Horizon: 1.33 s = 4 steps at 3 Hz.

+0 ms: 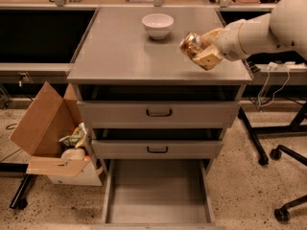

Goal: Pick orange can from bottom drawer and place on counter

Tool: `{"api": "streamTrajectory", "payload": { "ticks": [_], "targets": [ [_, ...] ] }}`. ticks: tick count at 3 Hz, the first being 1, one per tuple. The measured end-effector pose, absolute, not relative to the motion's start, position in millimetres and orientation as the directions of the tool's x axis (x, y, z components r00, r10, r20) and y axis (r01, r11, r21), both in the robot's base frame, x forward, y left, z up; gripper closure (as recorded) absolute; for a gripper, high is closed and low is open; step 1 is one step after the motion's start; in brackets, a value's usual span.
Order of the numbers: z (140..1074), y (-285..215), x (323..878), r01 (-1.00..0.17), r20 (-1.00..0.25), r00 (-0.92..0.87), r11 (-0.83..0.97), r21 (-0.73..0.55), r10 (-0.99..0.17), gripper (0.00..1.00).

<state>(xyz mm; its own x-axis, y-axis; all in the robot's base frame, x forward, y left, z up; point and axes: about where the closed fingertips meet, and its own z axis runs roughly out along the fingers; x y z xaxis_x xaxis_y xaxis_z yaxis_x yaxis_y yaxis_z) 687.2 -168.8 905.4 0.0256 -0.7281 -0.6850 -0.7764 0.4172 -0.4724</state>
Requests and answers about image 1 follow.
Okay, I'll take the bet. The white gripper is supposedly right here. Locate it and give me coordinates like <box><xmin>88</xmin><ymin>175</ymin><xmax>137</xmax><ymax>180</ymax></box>
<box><xmin>192</xmin><ymin>19</ymin><xmax>248</xmax><ymax>70</ymax></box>

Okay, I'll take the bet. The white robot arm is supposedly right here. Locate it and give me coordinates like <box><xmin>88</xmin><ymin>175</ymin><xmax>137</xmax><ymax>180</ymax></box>
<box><xmin>192</xmin><ymin>0</ymin><xmax>307</xmax><ymax>70</ymax></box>

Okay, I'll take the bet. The grey drawer cabinet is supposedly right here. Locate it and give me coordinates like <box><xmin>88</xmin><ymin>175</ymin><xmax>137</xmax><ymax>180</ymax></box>
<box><xmin>68</xmin><ymin>6</ymin><xmax>250</xmax><ymax>146</ymax></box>

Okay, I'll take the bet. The grey middle drawer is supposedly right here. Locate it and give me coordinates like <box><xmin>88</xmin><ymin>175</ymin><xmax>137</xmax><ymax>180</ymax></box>
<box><xmin>92</xmin><ymin>140</ymin><xmax>223</xmax><ymax>159</ymax></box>

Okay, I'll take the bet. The grey drawer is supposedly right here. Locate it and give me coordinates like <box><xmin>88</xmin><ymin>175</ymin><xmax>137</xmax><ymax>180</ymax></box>
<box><xmin>77</xmin><ymin>101</ymin><xmax>239</xmax><ymax>128</ymax></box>
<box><xmin>92</xmin><ymin>140</ymin><xmax>223</xmax><ymax>159</ymax></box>
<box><xmin>103</xmin><ymin>159</ymin><xmax>215</xmax><ymax>230</ymax></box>

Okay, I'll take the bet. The grey top drawer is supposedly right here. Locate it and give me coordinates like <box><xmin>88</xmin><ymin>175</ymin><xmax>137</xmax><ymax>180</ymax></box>
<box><xmin>77</xmin><ymin>101</ymin><xmax>239</xmax><ymax>128</ymax></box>

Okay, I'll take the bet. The grey bottom drawer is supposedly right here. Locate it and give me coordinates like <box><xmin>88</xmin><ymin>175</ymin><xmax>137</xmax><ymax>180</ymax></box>
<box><xmin>103</xmin><ymin>159</ymin><xmax>215</xmax><ymax>230</ymax></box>

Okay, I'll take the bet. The white ceramic bowl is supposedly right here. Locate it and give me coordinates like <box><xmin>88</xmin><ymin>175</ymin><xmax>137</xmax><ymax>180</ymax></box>
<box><xmin>142</xmin><ymin>13</ymin><xmax>174</xmax><ymax>39</ymax></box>

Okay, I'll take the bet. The black table leg right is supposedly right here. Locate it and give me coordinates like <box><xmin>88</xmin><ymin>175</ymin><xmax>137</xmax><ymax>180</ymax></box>
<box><xmin>238</xmin><ymin>103</ymin><xmax>307</xmax><ymax>166</ymax></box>

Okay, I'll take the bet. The black table leg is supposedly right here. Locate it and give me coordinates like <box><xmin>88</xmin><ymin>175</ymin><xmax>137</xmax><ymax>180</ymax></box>
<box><xmin>238</xmin><ymin>103</ymin><xmax>307</xmax><ymax>166</ymax></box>
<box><xmin>0</xmin><ymin>163</ymin><xmax>34</xmax><ymax>210</ymax></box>

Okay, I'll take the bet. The crumpled snack bag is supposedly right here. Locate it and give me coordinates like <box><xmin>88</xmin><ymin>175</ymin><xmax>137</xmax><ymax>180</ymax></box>
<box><xmin>59</xmin><ymin>123</ymin><xmax>87</xmax><ymax>149</ymax></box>

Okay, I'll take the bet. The white round object in box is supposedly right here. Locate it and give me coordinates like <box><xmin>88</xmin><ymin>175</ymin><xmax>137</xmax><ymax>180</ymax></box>
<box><xmin>61</xmin><ymin>149</ymin><xmax>85</xmax><ymax>160</ymax></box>

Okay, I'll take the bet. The brown cardboard box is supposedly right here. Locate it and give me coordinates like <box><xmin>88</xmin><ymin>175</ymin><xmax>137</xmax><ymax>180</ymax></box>
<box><xmin>10</xmin><ymin>82</ymin><xmax>103</xmax><ymax>186</ymax></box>

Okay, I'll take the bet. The black office chair base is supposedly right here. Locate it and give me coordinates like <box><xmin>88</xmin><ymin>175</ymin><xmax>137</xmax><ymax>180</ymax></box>
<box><xmin>269</xmin><ymin>144</ymin><xmax>307</xmax><ymax>223</ymax></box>

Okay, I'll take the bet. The black table leg left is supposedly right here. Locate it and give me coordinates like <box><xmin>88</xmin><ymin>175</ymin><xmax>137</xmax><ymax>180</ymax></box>
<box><xmin>0</xmin><ymin>163</ymin><xmax>34</xmax><ymax>210</ymax></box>

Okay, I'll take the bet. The white cable on shelf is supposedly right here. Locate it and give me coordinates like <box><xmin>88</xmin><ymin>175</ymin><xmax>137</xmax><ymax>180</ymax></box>
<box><xmin>256</xmin><ymin>60</ymin><xmax>293</xmax><ymax>110</ymax></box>

